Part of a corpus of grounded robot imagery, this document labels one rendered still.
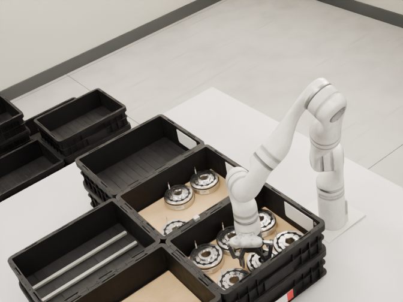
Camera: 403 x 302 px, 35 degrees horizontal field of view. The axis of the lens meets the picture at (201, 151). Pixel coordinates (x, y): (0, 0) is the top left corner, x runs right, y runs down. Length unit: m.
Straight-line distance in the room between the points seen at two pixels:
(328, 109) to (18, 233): 1.37
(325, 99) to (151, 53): 3.48
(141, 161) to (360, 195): 0.83
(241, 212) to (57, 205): 1.03
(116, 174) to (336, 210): 0.83
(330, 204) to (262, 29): 3.10
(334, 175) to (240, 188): 0.50
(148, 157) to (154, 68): 2.38
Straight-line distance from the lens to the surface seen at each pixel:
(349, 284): 2.09
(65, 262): 2.15
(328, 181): 2.11
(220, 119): 2.84
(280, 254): 1.86
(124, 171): 2.44
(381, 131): 3.88
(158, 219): 2.19
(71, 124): 3.46
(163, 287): 1.97
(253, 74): 4.52
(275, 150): 1.68
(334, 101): 1.65
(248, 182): 1.69
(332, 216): 2.20
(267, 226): 2.05
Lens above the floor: 2.28
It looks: 36 degrees down
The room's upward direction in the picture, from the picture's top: 11 degrees counter-clockwise
